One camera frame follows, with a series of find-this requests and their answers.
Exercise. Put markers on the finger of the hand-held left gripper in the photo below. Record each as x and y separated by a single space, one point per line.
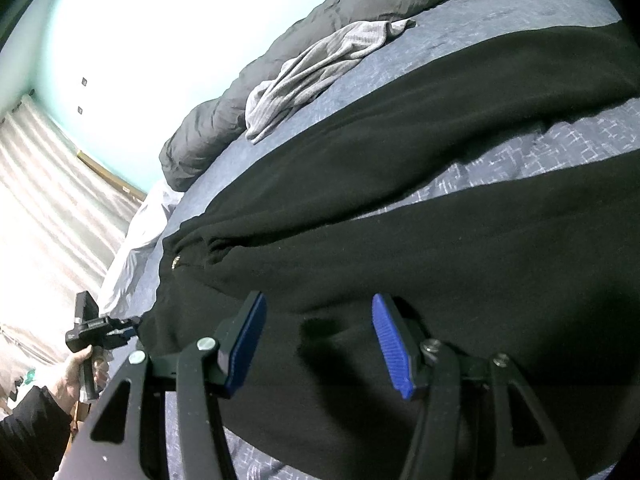
131 326

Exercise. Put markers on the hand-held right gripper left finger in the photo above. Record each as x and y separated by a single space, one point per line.
247 345

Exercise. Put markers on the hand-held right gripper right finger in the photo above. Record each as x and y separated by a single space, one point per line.
392 345

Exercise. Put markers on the black pants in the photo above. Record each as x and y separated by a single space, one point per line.
400 135

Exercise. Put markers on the person's left forearm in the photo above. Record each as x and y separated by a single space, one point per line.
30 440

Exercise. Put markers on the person's left hand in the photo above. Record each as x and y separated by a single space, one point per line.
67 385

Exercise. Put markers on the white plastic bag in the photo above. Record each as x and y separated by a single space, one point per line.
27 380

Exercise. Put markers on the white bed sheet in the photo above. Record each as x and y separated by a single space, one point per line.
145 230

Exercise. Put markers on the beige curtain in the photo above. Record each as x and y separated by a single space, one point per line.
50 210

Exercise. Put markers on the dark grey rolled duvet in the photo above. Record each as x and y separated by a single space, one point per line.
210 135

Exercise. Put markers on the grey ribbed garment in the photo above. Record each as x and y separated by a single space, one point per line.
320 70

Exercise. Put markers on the wooden frame strip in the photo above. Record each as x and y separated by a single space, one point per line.
112 172

